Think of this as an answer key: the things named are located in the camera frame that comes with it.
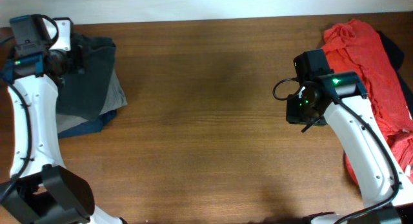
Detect dark green t-shirt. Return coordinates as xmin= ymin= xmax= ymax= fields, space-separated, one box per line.
xmin=56 ymin=34 xmax=116 ymax=120

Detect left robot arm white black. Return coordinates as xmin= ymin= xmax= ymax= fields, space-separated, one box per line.
xmin=1 ymin=35 xmax=125 ymax=223

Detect grey folded pants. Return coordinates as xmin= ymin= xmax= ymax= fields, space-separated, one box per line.
xmin=56 ymin=70 xmax=128 ymax=133

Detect navy folded garment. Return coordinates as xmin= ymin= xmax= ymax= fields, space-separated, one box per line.
xmin=58 ymin=110 xmax=117 ymax=139

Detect black garment under red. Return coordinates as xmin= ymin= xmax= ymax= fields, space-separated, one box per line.
xmin=378 ymin=31 xmax=412 ymax=114

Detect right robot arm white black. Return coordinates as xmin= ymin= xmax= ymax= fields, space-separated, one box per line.
xmin=285 ymin=72 xmax=412 ymax=223

